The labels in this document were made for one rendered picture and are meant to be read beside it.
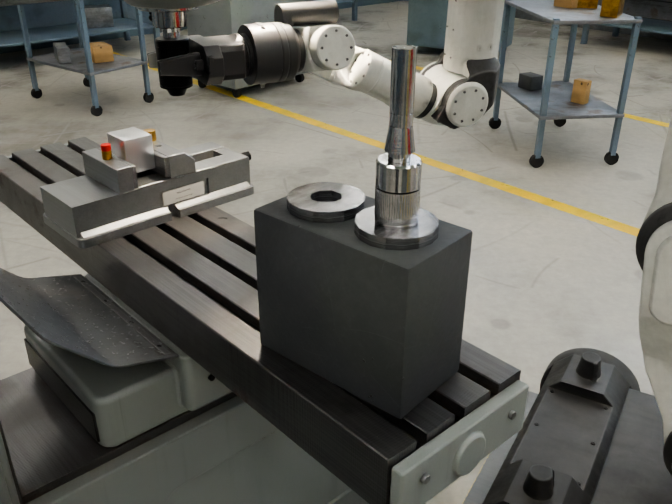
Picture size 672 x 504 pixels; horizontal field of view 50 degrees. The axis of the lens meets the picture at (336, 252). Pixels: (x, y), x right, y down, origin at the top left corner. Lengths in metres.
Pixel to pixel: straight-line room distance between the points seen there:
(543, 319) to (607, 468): 1.52
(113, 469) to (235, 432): 0.21
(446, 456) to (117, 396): 0.47
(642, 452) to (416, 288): 0.78
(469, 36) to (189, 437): 0.77
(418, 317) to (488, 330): 1.97
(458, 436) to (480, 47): 0.67
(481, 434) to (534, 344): 1.84
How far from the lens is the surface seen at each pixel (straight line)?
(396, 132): 0.71
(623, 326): 2.88
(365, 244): 0.73
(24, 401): 1.23
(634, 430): 1.46
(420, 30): 7.24
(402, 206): 0.73
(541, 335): 2.73
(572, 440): 1.36
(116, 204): 1.22
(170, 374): 1.08
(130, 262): 1.14
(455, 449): 0.81
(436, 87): 1.25
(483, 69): 1.23
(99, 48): 5.60
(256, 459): 1.28
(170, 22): 1.05
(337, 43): 1.10
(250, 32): 1.09
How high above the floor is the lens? 1.45
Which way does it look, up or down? 27 degrees down
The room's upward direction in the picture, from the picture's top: straight up
